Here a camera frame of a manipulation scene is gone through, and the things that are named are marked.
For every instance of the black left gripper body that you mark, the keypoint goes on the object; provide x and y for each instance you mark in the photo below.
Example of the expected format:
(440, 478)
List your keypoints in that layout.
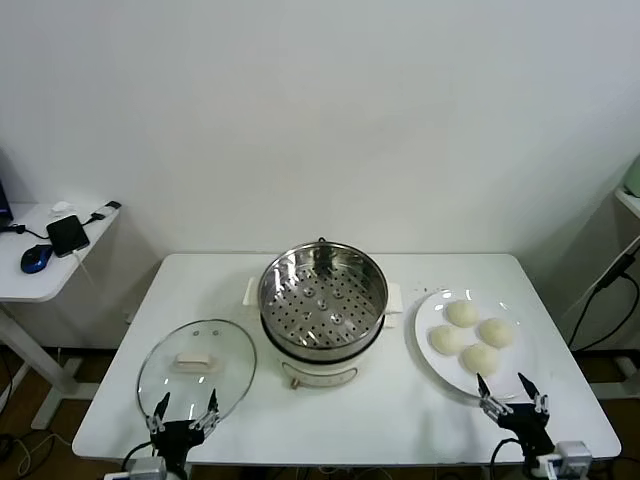
(177, 437)

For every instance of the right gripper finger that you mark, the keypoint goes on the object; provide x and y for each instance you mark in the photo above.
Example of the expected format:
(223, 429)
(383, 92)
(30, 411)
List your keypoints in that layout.
(492, 404)
(540, 404)

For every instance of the white desk with frame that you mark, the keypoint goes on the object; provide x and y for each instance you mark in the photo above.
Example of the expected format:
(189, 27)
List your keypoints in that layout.
(631, 202)

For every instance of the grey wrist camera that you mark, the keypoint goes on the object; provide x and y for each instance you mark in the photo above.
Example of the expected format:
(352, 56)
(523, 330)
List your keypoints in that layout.
(572, 455)
(147, 470)

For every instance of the white round plate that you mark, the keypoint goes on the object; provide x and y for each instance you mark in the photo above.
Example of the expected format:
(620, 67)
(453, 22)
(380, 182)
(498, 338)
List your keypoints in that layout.
(435, 320)

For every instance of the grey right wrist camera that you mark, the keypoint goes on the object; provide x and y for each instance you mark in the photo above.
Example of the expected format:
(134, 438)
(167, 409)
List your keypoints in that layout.
(572, 455)

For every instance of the blue computer mouse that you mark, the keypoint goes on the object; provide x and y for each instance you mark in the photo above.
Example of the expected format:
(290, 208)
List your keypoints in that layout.
(35, 257)

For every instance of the stainless steel steamer basket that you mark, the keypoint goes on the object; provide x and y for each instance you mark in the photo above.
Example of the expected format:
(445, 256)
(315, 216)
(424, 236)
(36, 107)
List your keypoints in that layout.
(280, 280)

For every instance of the white steamed baozi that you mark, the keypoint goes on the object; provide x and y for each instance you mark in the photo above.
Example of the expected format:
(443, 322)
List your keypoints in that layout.
(446, 340)
(496, 332)
(462, 314)
(480, 359)

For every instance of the dark laptop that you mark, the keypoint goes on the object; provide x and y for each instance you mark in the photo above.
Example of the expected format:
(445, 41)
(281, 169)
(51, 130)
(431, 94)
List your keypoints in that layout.
(4, 200)

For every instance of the white side table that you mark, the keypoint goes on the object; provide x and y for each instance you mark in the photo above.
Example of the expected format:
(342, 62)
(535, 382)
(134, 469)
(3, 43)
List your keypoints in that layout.
(30, 285)

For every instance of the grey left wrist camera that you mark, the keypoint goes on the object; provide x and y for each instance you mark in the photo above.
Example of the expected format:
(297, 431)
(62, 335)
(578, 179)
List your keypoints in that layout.
(147, 470)

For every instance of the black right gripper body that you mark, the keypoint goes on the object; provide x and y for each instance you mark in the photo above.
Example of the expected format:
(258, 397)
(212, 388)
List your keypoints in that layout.
(525, 425)

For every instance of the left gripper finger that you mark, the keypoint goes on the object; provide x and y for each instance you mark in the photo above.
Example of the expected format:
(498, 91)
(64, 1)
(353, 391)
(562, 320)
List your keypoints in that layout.
(157, 422)
(209, 419)

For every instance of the small white object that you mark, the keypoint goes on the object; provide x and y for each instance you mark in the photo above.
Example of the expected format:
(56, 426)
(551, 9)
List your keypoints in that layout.
(61, 206)

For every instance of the black smartphone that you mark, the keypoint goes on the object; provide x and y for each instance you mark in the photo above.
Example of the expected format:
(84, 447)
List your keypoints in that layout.
(67, 236)

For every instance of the white electric cooker pot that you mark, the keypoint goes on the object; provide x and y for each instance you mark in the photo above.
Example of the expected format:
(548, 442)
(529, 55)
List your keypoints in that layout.
(320, 372)

